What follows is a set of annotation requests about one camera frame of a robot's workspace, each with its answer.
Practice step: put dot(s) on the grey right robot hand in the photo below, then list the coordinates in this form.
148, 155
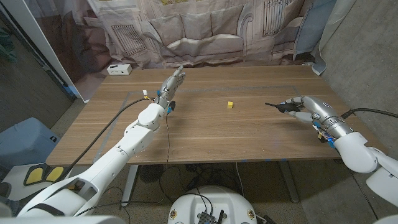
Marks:
323, 112

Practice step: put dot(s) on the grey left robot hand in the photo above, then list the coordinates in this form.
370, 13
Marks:
170, 87

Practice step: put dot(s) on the black rubber air blower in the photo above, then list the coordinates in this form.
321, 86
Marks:
287, 107

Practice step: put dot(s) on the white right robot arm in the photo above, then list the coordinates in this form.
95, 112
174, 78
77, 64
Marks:
357, 152

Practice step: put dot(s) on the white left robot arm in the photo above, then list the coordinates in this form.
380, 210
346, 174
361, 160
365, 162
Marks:
115, 161

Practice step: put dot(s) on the small yellow block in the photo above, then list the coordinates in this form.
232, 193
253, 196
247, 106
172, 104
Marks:
230, 105

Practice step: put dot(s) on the white power strip box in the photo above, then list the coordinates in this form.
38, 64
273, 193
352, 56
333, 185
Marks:
119, 69

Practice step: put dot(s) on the printed living room backdrop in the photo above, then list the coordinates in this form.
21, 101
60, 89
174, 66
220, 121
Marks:
199, 31

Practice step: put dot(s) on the white table leg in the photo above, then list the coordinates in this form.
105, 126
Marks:
130, 183
288, 182

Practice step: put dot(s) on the black round floor fan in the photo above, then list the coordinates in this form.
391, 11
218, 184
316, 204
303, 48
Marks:
150, 173

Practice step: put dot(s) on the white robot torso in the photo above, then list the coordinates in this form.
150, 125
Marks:
211, 202

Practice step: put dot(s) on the white partition panel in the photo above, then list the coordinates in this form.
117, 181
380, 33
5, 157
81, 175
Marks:
46, 53

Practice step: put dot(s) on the blue plastic bin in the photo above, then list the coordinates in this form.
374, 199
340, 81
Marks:
25, 143

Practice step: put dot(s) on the black yellow foot pedal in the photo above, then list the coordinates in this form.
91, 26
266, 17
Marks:
34, 175

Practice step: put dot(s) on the teal green cloth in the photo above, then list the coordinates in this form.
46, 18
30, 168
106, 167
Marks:
6, 46

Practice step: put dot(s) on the white floor plate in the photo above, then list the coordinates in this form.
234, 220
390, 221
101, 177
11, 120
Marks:
14, 175

